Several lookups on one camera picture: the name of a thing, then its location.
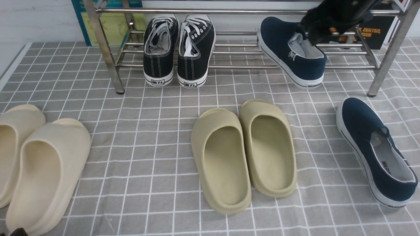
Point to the cream foam slipper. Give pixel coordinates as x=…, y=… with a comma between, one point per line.
x=52, y=159
x=16, y=125

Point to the grey checked tablecloth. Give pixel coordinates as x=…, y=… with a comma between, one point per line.
x=140, y=177

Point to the right olive foam slipper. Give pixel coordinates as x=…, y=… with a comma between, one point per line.
x=269, y=148

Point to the navy slip-on shoe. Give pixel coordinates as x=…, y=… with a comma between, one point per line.
x=389, y=175
x=287, y=45

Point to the olive foam slipper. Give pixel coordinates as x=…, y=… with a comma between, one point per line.
x=269, y=148
x=218, y=150

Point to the left black canvas sneaker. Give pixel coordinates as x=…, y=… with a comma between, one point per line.
x=160, y=39

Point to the right cream foam slipper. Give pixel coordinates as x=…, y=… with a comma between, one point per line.
x=52, y=159

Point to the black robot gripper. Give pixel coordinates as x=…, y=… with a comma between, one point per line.
x=338, y=14

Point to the dark object bottom left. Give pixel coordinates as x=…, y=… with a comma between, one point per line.
x=19, y=232

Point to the black book orange text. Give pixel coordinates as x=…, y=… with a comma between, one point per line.
x=375, y=32

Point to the black canvas sneaker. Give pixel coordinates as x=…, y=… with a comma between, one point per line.
x=197, y=43
x=160, y=39

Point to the stainless steel shoe rack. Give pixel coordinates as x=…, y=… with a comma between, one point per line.
x=130, y=54

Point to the left cream foam slipper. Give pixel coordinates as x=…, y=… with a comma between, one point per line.
x=16, y=125

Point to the right black canvas sneaker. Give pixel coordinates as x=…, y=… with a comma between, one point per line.
x=197, y=43

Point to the left olive foam slipper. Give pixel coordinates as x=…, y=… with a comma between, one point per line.
x=218, y=150

